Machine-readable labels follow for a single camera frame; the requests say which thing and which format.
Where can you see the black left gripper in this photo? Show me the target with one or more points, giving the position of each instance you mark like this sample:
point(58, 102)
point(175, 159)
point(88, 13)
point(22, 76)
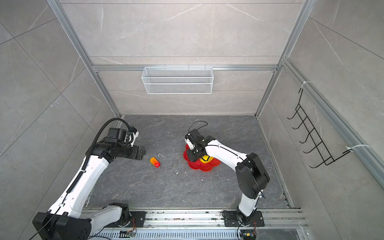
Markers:
point(134, 155)

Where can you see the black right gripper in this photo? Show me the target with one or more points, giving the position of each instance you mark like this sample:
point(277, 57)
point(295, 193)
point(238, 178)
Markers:
point(191, 157)

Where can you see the red flower-shaped fruit bowl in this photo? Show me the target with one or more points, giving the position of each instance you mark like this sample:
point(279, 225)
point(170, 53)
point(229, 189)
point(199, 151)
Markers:
point(198, 165)

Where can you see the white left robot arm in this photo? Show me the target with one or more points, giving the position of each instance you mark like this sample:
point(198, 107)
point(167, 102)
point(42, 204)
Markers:
point(64, 220)

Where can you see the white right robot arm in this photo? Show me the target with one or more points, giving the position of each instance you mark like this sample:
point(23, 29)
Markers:
point(251, 174)

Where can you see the small orange red fake fruit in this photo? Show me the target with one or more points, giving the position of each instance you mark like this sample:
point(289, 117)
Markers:
point(155, 162)

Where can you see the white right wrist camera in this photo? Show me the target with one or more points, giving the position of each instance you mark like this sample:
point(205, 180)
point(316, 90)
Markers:
point(190, 141)

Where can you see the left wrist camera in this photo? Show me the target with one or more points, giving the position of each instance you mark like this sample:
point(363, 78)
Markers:
point(122, 136)

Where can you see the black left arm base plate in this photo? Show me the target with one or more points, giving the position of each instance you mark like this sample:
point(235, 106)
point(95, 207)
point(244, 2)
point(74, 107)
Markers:
point(135, 219)

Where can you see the white wire mesh basket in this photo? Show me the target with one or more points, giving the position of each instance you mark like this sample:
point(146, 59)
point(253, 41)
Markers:
point(178, 81)

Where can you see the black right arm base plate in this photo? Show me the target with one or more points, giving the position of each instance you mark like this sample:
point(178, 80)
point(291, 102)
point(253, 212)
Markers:
point(236, 218)

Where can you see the aluminium horizontal wall rail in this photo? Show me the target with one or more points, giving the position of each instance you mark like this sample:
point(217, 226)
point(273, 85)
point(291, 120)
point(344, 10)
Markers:
point(220, 67)

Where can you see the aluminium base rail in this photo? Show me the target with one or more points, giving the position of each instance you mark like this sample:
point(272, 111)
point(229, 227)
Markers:
point(178, 224)

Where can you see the aluminium right wall rail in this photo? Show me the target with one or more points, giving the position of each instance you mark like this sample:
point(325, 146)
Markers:
point(354, 141)

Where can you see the aluminium corner frame post left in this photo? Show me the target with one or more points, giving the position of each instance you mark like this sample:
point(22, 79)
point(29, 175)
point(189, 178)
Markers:
point(63, 19)

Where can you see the aluminium corner frame post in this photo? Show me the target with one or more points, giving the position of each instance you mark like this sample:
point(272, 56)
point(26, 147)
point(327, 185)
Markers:
point(63, 19)
point(304, 14)

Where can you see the aluminium corner frame post right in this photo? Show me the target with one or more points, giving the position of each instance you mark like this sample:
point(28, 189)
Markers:
point(304, 14)

